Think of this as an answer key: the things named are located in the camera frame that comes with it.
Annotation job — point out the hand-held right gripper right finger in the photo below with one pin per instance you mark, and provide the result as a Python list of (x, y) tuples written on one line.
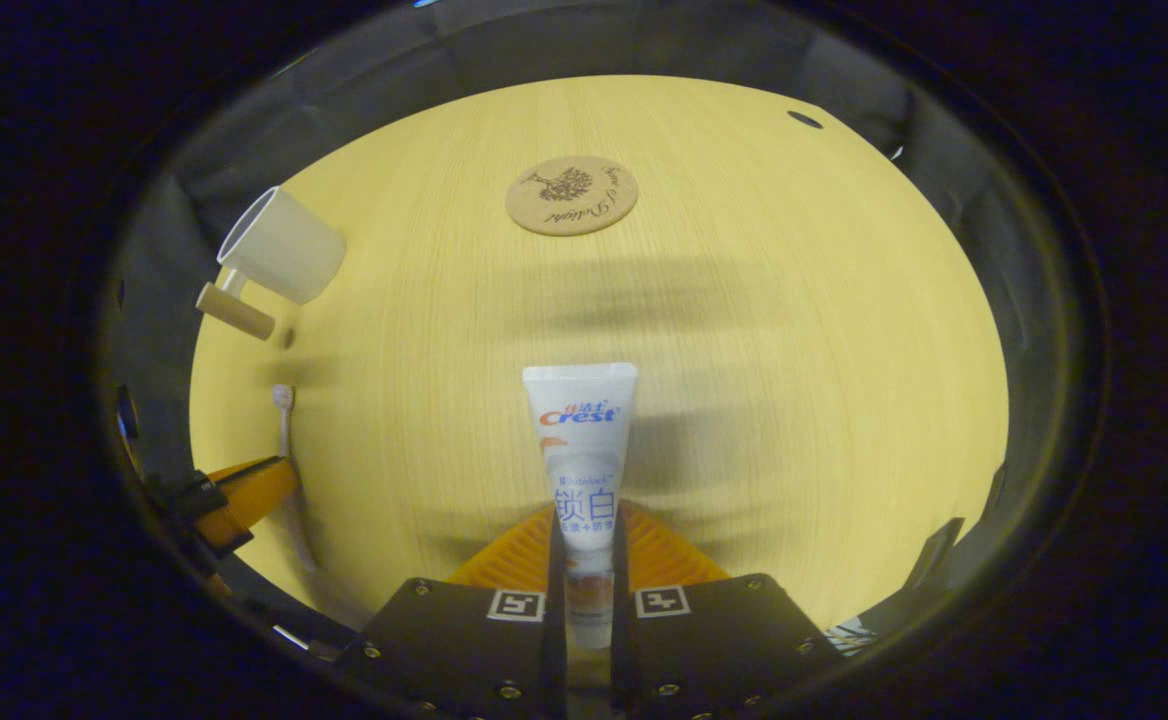
[(621, 640)]

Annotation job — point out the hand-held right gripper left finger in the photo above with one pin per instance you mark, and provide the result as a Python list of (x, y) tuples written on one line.
[(556, 640)]

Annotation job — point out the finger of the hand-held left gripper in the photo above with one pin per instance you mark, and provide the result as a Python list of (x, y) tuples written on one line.
[(254, 490)]

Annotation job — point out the white toothbrush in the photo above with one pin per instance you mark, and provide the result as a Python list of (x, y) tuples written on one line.
[(284, 400)]

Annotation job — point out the white toothpaste tube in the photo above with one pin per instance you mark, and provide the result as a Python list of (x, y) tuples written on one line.
[(584, 450)]

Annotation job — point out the round cork coaster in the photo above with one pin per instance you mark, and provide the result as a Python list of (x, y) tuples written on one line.
[(572, 195)]

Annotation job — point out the black backdrop cloth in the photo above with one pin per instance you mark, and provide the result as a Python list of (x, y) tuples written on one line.
[(544, 50)]

